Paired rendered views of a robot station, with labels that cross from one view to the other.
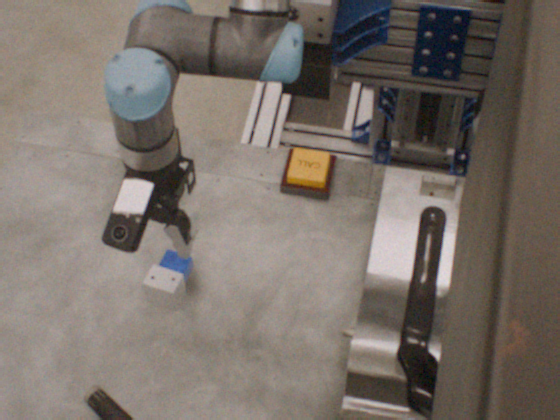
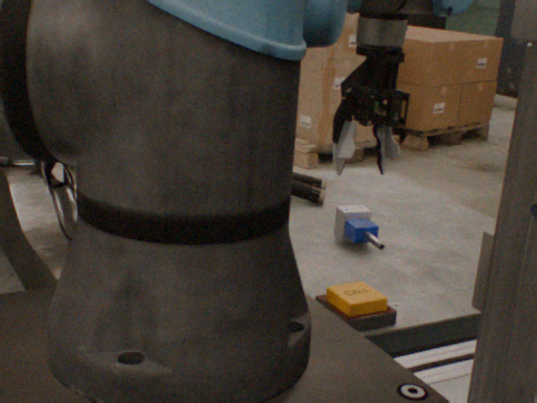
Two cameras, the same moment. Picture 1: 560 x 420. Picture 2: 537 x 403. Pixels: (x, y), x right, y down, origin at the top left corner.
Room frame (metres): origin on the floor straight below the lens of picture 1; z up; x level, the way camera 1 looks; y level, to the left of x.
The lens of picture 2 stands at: (1.67, -0.79, 1.26)
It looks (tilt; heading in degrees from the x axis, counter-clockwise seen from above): 19 degrees down; 139
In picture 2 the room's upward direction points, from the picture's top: 4 degrees clockwise
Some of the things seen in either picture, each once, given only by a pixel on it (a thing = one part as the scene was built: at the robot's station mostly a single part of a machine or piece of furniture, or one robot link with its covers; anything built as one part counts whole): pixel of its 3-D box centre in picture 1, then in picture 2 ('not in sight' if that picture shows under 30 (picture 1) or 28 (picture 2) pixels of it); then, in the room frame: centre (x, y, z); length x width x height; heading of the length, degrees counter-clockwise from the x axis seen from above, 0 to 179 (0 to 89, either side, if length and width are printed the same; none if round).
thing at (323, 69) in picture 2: not in sight; (302, 75); (-2.23, 2.96, 0.47); 1.22 x 0.80 x 0.94; 175
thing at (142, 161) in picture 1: (145, 140); (383, 33); (0.85, 0.17, 1.15); 0.08 x 0.08 x 0.05
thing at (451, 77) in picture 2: not in sight; (398, 81); (-2.22, 3.97, 0.37); 1.20 x 0.82 x 0.74; 179
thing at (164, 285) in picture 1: (177, 262); (363, 232); (0.87, 0.16, 0.83); 0.13 x 0.05 x 0.05; 158
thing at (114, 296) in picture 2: not in sight; (183, 267); (1.34, -0.55, 1.09); 0.15 x 0.15 x 0.10
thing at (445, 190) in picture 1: (437, 193); not in sight; (0.95, -0.24, 0.87); 0.05 x 0.05 x 0.04; 77
